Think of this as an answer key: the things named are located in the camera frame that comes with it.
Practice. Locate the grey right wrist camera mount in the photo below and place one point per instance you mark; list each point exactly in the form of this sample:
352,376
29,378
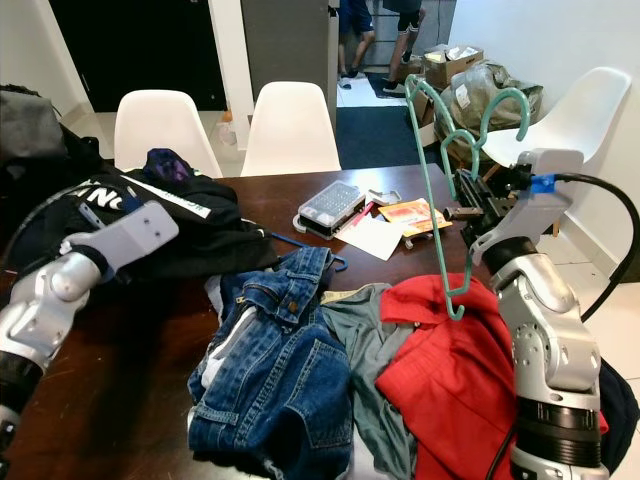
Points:
545,210

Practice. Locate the dark grey black bag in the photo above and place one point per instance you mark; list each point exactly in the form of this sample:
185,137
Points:
30,115

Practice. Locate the white plastic chair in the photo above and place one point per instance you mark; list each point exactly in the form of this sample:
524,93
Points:
165,130
585,115
288,130

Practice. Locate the black hooded jacket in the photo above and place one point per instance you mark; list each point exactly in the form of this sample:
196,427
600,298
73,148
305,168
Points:
622,415

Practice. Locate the person in dark shorts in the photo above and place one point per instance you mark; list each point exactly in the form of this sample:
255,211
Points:
405,15

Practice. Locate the grey green garment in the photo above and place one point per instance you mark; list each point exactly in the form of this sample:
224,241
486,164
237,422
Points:
365,340

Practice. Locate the brown cardboard box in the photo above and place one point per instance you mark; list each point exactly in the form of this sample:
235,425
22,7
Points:
470,68
430,105

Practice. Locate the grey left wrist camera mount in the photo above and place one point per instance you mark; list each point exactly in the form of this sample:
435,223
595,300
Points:
135,235

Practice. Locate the black printed sports jersey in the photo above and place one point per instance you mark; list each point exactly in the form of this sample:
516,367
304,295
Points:
210,245

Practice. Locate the person in navy sportswear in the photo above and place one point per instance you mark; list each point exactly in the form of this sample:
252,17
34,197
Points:
357,20

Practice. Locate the blue denim jeans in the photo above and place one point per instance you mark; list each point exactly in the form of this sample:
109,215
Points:
280,390

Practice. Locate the clear plastic organizer box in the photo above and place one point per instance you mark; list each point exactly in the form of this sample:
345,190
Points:
330,205

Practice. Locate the teal green plastic hanger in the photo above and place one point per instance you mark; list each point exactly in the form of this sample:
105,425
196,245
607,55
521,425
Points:
505,91

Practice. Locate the red shirt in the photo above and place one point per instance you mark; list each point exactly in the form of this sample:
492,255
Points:
450,370

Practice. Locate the yellow orange packet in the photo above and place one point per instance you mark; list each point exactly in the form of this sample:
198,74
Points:
415,215

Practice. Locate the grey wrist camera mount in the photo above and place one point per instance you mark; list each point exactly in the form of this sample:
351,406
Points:
135,235
545,210

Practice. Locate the white paper sheet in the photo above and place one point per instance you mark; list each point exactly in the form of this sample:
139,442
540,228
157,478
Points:
372,238

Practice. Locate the olive green plastic bag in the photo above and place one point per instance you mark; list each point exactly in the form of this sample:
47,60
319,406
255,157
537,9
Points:
465,100

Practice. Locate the blue thin plastic hanger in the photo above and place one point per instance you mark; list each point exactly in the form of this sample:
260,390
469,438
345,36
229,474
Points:
280,238

